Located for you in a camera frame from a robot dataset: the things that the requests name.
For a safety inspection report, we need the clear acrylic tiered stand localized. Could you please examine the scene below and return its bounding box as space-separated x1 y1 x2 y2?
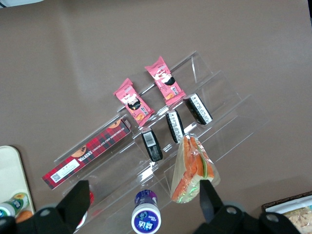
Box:
53 50 265 221

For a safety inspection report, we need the beige plastic tray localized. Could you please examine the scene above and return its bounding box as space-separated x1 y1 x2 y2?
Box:
0 145 35 213

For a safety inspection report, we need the blue lid yogurt cup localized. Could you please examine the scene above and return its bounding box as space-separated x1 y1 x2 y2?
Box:
131 189 162 234

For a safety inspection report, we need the red tartan shortbread box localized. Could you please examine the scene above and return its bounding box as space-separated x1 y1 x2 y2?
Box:
41 118 132 190

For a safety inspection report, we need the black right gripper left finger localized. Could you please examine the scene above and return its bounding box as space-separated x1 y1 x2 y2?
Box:
34 180 90 234

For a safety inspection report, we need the clear pack of crackers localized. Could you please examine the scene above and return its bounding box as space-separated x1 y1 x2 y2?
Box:
282 204 312 234

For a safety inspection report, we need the green lid yogurt cup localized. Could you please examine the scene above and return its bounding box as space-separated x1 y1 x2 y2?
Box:
0 192 30 218

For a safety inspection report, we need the pink snack bar packet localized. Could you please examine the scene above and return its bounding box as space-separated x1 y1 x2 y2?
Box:
145 56 186 106
113 78 156 127

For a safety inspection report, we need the triangular wrapped sandwich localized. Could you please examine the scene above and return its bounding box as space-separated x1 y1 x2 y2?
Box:
170 135 221 204

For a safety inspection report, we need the small black carton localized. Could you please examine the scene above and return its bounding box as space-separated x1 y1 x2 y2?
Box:
166 110 185 144
141 128 163 162
183 93 213 125

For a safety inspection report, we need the white rectangular plastic tray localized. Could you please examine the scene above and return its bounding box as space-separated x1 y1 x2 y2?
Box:
265 195 312 215

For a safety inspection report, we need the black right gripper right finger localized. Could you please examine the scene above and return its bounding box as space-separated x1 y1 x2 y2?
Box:
192 180 244 234

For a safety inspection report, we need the orange lid yogurt cup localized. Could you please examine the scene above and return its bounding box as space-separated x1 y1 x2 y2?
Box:
15 210 34 224

